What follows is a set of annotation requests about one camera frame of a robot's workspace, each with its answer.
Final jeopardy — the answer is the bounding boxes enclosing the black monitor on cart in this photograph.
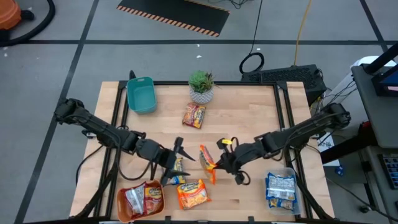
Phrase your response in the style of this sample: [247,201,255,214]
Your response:
[362,43,398,97]

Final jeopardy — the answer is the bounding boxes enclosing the teal plastic bin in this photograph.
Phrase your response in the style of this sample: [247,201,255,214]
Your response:
[126,77,157,114]

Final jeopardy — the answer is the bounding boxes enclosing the clear plastic container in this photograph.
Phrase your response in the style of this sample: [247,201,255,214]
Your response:
[264,167,302,216]

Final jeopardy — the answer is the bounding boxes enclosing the red Maruchan ramen pack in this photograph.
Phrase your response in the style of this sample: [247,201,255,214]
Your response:
[182,101,206,129]
[124,184,147,217]
[143,185,164,215]

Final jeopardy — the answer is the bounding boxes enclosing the potted succulent in patterned pot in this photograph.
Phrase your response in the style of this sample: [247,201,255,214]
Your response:
[188,70,216,105]

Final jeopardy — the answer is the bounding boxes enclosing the black vacuum hose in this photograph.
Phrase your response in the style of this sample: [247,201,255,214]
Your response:
[0,0,56,47]

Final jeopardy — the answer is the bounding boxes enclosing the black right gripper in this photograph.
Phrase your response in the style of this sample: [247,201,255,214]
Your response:
[215,138,265,186]

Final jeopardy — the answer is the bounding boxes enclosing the white paper sheet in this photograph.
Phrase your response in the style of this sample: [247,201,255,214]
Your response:
[317,132,341,168]

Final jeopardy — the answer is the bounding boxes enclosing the black hanging cable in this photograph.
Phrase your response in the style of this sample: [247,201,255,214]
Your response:
[238,0,266,75]

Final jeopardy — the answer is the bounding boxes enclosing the black computer case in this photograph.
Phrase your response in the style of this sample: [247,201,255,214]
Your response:
[241,64,328,106]

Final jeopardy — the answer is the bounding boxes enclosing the black hazard-striped floor mat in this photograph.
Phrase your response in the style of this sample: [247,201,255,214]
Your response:
[116,0,231,38]

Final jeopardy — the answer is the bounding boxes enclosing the orange plastic bin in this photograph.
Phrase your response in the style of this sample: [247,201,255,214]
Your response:
[116,179,165,223]

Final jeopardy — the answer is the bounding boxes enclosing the black metal table frame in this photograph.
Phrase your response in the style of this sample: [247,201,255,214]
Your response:
[73,70,335,224]

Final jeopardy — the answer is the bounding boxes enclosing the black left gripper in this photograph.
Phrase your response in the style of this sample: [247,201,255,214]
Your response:
[136,136,197,187]

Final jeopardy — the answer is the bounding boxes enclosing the blue Maruchan ramen pack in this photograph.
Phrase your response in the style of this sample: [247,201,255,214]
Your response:
[269,197,295,211]
[266,172,297,202]
[169,157,187,186]

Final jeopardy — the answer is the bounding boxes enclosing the orange Maruchan ramen pack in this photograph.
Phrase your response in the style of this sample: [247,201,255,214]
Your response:
[198,144,218,185]
[176,179,212,210]

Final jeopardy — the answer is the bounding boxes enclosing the black keyboard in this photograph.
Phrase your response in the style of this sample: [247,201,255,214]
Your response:
[377,153,398,190]

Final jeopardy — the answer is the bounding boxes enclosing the grey equipment cart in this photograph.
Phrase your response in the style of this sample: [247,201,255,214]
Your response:
[351,63,398,149]

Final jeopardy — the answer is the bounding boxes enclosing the yellow hanging cable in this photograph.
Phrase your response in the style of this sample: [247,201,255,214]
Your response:
[294,0,313,66]

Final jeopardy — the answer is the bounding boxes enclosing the orange shop vacuum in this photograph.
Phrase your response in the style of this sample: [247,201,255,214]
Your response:
[0,0,22,31]

